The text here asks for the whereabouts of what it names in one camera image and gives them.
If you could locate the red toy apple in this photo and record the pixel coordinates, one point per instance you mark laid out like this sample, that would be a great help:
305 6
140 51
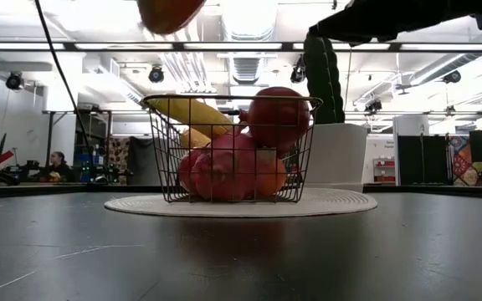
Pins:
278 117

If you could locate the orange toy fruit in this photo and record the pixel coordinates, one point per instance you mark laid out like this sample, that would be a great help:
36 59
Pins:
275 177

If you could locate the yellow toy banana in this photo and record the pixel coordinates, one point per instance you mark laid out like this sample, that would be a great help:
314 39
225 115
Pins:
195 113

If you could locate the red yellow toy mango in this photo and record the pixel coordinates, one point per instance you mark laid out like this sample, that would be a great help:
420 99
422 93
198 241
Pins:
167 14

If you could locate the pink toy dragon fruit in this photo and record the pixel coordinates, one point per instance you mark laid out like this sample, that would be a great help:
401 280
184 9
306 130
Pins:
228 167

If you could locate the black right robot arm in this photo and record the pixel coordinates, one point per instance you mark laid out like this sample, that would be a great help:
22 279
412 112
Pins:
442 12

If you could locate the green cactus plant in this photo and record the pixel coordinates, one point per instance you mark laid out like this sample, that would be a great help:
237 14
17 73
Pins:
324 83

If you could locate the black overhead beam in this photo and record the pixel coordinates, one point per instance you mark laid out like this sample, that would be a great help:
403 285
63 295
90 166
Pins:
287 46

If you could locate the black ceiling spotlight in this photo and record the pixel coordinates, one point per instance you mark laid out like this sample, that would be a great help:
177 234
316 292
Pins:
372 105
452 76
13 80
297 72
156 74

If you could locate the white hexagonal plant pot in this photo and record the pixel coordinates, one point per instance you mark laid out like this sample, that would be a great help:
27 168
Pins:
337 159

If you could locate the black partition panel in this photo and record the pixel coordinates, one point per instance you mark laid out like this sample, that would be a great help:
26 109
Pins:
423 159

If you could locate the colourful patchwork quilt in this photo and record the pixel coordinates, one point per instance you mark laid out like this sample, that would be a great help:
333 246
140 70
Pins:
463 163

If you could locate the white round plate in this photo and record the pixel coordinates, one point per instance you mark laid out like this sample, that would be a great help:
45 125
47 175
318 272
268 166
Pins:
241 210

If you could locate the black table mat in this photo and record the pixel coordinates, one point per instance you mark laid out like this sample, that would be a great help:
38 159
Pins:
241 259

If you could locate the patterned fabric panel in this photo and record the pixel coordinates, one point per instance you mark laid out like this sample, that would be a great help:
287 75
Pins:
119 159

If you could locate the black metal shelf rack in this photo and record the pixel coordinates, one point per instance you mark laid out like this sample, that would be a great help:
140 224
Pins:
108 142

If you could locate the person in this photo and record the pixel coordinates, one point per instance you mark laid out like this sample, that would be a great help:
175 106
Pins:
59 166

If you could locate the silver ceiling duct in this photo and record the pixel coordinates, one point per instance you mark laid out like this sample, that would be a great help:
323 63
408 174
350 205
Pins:
247 67

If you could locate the black aluminium table frame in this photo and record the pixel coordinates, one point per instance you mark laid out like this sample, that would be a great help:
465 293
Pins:
15 190

